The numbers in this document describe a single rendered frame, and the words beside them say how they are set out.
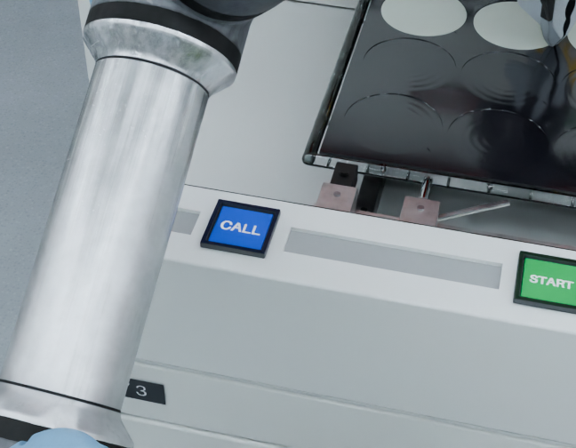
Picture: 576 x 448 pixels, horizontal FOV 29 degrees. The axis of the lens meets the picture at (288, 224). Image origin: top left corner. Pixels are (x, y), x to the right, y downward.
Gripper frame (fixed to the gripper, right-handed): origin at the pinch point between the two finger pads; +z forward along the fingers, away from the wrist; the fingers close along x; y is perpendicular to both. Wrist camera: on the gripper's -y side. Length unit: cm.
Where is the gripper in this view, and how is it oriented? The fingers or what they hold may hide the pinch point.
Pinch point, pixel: (560, 37)
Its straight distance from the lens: 130.0
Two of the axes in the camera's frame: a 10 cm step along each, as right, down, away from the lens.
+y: -6.3, -5.4, 5.6
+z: -0.1, 7.3, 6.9
